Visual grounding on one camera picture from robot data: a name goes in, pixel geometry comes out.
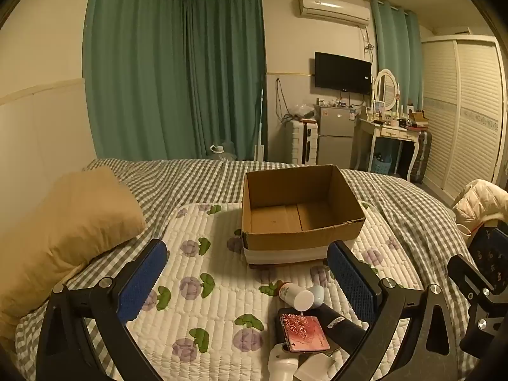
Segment black wall television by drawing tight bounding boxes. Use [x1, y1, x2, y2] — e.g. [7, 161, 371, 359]
[314, 51, 373, 96]

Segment white louvred wardrobe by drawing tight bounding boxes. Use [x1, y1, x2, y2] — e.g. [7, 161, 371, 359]
[421, 34, 508, 203]

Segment white oval vanity mirror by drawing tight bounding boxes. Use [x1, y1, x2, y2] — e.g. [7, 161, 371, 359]
[373, 69, 401, 112]

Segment dark hard suitcase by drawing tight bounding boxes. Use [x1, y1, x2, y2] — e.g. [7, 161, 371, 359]
[411, 130, 432, 185]

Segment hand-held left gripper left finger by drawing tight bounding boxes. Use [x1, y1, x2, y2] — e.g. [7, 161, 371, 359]
[36, 239, 169, 381]

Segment cardboard box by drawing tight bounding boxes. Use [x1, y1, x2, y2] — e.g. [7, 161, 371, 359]
[241, 164, 366, 266]

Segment grey small fridge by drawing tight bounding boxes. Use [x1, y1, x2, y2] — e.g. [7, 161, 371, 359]
[313, 104, 356, 169]

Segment white ribbed suitcase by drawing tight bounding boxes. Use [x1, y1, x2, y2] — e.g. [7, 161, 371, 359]
[286, 119, 320, 165]

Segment clear plastic bag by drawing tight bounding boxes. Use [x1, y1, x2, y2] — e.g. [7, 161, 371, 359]
[291, 103, 316, 120]

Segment large white charger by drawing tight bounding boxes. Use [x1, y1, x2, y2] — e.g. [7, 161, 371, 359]
[296, 355, 338, 381]

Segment hanging wall cables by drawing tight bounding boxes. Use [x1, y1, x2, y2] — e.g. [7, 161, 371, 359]
[276, 77, 294, 124]

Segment cream padded jacket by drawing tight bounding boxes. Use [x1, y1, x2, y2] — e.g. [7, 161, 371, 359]
[452, 178, 508, 239]

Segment narrow green window curtain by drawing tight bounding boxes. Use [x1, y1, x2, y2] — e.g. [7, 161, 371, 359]
[371, 0, 424, 175]

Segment black cylindrical device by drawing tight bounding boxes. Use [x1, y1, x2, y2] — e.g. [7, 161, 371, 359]
[317, 304, 368, 356]

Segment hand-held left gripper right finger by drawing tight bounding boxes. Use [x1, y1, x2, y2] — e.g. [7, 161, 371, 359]
[326, 240, 460, 381]

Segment wide green curtain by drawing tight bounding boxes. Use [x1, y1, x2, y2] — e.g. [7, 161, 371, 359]
[83, 0, 199, 160]

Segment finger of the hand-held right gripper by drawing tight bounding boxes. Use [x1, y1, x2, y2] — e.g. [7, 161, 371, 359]
[459, 294, 508, 363]
[448, 253, 501, 303]

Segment tan pillow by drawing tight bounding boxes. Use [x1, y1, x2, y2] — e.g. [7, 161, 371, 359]
[0, 167, 147, 340]

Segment green corner curtain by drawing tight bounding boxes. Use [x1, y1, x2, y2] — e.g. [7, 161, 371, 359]
[183, 0, 267, 161]

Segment small round white bottle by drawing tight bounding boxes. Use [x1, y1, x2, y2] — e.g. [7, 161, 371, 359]
[307, 285, 325, 309]

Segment pink patterned case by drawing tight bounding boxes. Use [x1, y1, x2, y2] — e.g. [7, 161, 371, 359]
[280, 313, 331, 353]

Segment white floral quilted mat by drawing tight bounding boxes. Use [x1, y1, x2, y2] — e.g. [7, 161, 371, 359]
[85, 202, 427, 381]

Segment white handheld device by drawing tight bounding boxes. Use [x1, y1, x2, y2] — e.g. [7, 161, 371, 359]
[267, 343, 300, 381]

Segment white pill bottle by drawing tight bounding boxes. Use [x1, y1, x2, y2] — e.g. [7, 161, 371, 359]
[278, 282, 315, 311]

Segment white air conditioner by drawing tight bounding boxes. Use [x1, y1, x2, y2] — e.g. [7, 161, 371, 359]
[294, 0, 371, 29]

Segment white vanity table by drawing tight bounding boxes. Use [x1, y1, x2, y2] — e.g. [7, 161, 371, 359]
[353, 117, 422, 183]

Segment blue plastic basket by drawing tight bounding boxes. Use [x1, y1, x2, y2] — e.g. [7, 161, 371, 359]
[372, 153, 393, 174]

